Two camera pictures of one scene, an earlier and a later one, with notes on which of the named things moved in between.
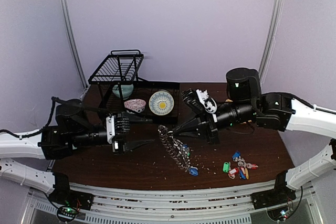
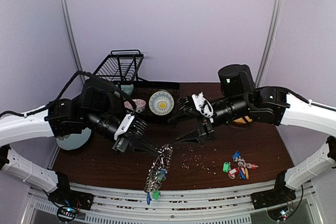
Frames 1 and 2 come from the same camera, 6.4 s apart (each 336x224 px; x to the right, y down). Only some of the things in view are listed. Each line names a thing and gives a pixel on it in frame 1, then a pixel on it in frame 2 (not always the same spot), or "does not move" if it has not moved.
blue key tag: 237,155 does not move
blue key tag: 193,171 → 148,199
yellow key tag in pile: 247,173 does not move
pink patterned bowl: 137,105 does not move
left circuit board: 66,213 does not move
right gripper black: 210,126 → 205,127
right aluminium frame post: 274,23 does not move
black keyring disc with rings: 180,152 → 159,168
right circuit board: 280,214 does not move
